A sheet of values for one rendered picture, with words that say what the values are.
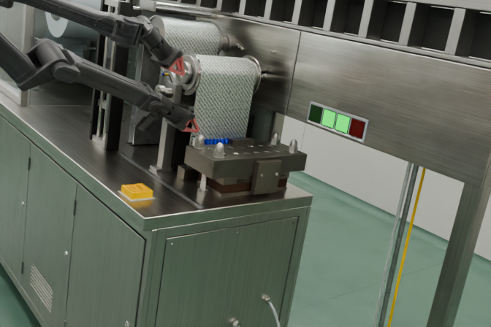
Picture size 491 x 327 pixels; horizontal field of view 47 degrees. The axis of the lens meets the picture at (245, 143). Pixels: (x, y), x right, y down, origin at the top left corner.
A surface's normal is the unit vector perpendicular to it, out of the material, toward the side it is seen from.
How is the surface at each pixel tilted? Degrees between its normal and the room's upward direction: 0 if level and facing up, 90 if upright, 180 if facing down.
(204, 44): 92
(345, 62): 90
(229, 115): 90
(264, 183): 90
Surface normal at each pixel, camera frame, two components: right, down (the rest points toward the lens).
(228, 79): 0.62, 0.29
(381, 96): -0.77, 0.04
